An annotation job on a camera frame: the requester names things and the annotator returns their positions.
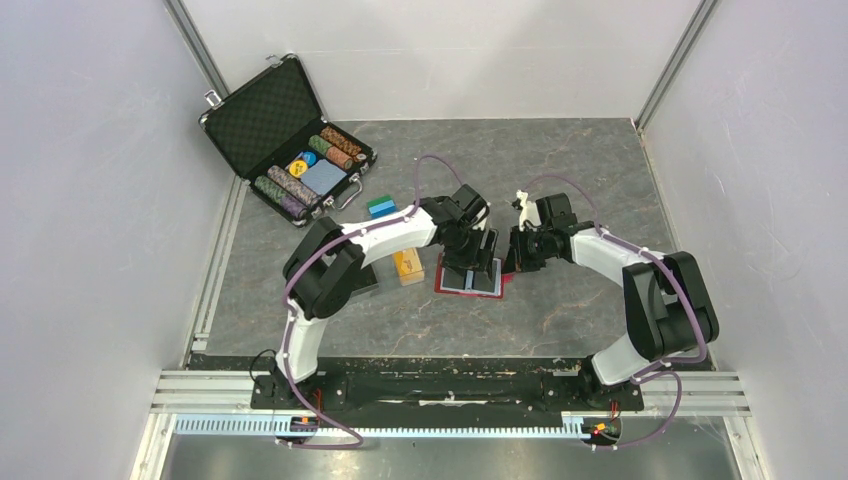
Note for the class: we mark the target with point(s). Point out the orange card stack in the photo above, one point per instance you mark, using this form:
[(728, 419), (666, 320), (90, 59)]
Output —
[(408, 266)]

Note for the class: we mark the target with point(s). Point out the black aluminium poker chip case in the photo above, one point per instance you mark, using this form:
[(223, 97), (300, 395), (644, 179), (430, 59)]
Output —
[(268, 121)]

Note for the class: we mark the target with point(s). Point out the aluminium slotted rail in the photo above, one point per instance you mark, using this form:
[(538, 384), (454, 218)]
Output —
[(286, 426)]

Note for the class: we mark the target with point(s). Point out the black credit card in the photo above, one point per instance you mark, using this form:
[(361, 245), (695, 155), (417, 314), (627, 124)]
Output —
[(484, 283), (452, 281)]

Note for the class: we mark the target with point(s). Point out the stacked toy building blocks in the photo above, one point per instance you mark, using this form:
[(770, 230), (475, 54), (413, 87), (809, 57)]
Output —
[(381, 206)]

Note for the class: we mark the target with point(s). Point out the brown poker chip row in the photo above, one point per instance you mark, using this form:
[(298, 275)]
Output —
[(340, 141)]

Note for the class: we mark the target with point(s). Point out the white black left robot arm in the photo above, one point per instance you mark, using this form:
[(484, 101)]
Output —
[(323, 268)]

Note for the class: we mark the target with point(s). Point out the yellow dealer chip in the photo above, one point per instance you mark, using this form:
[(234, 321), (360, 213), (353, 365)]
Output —
[(297, 168)]

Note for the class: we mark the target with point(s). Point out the red leather card holder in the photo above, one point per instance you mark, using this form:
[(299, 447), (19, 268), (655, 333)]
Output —
[(471, 283)]

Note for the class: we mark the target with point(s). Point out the blue playing card deck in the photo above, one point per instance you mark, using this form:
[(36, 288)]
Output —
[(322, 177)]

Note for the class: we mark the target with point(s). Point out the red poker chip row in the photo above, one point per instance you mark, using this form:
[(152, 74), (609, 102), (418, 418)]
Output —
[(339, 158)]

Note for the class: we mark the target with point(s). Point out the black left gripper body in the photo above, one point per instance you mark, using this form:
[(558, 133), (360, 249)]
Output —
[(469, 239)]

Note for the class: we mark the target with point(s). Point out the green purple poker chip row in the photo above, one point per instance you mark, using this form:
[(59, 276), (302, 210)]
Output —
[(279, 196)]

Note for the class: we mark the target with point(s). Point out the clear plastic card box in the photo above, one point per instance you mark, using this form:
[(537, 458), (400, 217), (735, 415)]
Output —
[(378, 277)]

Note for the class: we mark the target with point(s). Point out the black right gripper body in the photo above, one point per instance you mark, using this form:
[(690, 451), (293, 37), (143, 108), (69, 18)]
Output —
[(535, 247)]

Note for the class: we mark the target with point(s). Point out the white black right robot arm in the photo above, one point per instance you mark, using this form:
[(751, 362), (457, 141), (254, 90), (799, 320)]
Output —
[(668, 313)]

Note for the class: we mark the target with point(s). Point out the blue dealer chip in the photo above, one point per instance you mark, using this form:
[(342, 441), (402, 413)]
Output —
[(309, 158)]

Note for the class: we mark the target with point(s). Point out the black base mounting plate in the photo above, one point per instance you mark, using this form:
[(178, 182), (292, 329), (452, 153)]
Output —
[(408, 393)]

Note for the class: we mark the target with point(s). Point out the purple grey poker chip row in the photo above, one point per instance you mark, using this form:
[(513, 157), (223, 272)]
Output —
[(293, 186)]

